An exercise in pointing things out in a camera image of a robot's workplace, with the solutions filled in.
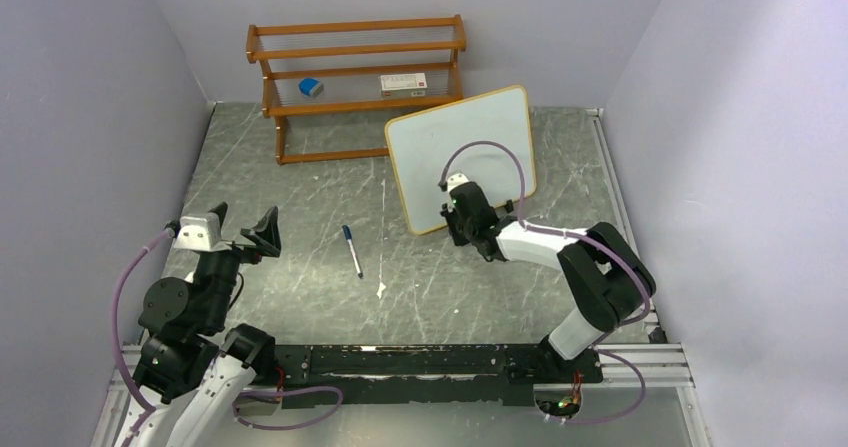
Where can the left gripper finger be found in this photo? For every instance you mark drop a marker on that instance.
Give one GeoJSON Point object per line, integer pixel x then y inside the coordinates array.
{"type": "Point", "coordinates": [216, 217]}
{"type": "Point", "coordinates": [264, 237]}

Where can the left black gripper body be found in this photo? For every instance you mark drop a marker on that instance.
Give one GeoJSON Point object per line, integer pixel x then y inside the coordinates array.
{"type": "Point", "coordinates": [219, 271]}

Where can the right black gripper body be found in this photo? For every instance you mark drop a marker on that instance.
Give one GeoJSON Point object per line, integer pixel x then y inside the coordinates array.
{"type": "Point", "coordinates": [461, 230]}

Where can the white marker pen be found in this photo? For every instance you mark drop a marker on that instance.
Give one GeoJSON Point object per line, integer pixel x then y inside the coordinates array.
{"type": "Point", "coordinates": [355, 259]}

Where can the whiteboard with yellow frame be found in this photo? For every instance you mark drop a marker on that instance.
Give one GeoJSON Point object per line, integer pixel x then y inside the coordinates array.
{"type": "Point", "coordinates": [487, 137]}

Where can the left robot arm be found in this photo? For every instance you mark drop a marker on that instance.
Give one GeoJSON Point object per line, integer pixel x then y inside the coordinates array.
{"type": "Point", "coordinates": [191, 368]}

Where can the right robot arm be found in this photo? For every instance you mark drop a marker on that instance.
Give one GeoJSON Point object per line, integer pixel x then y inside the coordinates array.
{"type": "Point", "coordinates": [607, 280]}

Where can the blue whiteboard eraser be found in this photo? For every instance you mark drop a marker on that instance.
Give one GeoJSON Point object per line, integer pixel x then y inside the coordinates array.
{"type": "Point", "coordinates": [310, 87]}

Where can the white cardboard box red label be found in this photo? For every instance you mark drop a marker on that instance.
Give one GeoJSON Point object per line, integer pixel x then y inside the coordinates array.
{"type": "Point", "coordinates": [407, 85]}

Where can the wooden two-tier shelf rack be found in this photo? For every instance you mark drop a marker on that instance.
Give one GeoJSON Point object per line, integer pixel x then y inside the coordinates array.
{"type": "Point", "coordinates": [349, 58]}

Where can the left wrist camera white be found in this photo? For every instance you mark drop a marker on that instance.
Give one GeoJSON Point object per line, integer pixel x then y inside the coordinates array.
{"type": "Point", "coordinates": [199, 233]}

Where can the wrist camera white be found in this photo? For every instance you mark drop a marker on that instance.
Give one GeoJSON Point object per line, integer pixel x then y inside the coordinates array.
{"type": "Point", "coordinates": [455, 180]}
{"type": "Point", "coordinates": [199, 233]}

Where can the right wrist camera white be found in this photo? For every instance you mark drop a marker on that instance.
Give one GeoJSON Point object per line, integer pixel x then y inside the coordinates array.
{"type": "Point", "coordinates": [455, 180]}

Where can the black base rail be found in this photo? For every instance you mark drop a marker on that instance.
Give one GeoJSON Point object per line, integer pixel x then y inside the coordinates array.
{"type": "Point", "coordinates": [384, 375]}

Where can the aluminium frame rail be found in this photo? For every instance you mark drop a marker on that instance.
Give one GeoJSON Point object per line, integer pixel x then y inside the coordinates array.
{"type": "Point", "coordinates": [623, 366]}

